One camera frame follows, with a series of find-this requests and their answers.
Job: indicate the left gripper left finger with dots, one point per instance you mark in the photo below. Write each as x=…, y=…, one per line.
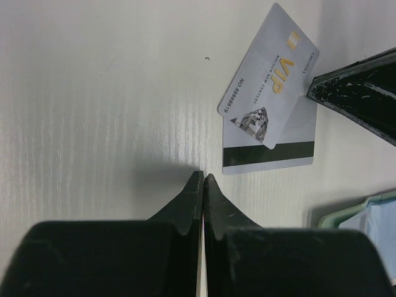
x=159, y=256

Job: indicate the green card holder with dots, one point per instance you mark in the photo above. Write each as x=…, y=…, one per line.
x=375, y=217

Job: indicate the card with black stripe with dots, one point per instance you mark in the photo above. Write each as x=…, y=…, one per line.
x=295, y=147

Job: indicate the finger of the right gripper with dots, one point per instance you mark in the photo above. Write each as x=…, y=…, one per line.
x=364, y=92

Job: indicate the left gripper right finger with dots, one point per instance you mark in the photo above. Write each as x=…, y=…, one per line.
x=245, y=259

